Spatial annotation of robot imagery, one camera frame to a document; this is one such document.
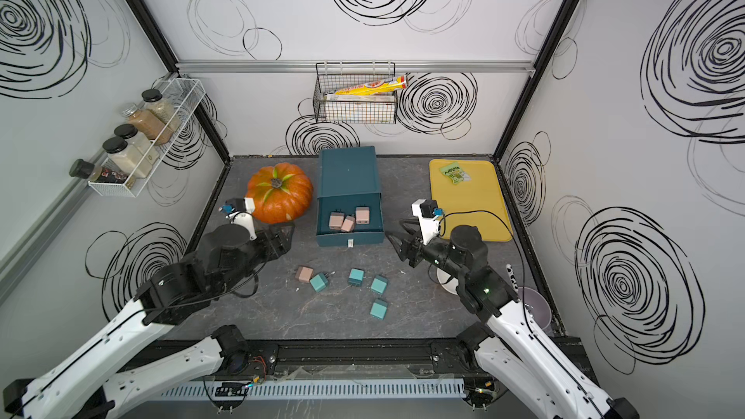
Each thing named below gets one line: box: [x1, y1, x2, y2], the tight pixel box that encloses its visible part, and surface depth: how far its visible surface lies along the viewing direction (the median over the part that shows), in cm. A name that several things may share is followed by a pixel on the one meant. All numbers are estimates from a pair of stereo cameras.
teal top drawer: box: [316, 193, 386, 247], surface depth 83 cm
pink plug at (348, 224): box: [340, 215, 356, 232], surface depth 81 cm
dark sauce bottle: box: [68, 159, 130, 184], surface depth 62 cm
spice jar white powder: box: [113, 124, 162, 162], surface depth 69 cm
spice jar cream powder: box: [101, 136, 154, 179], surface depth 67 cm
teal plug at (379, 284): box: [370, 273, 389, 295], surface depth 86 cm
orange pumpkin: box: [245, 161, 314, 225], surface depth 98 cm
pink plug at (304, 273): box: [294, 265, 315, 283], surface depth 88 cm
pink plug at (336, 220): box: [327, 211, 345, 230], surface depth 82 cm
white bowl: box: [436, 267, 459, 296], surface depth 64 cm
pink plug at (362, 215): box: [355, 206, 370, 226], surface depth 84 cm
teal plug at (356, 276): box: [347, 267, 366, 288], surface depth 88 cm
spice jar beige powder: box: [141, 88, 183, 131], surface depth 77 cm
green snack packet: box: [439, 161, 472, 186], surface depth 118 cm
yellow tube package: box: [323, 74, 409, 97], surface depth 89 cm
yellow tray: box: [428, 159, 514, 242], surface depth 114 cm
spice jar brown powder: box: [122, 102, 174, 146], surface depth 75 cm
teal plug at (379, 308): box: [369, 297, 389, 321], surface depth 82 cm
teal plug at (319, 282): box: [309, 272, 329, 292], surface depth 86 cm
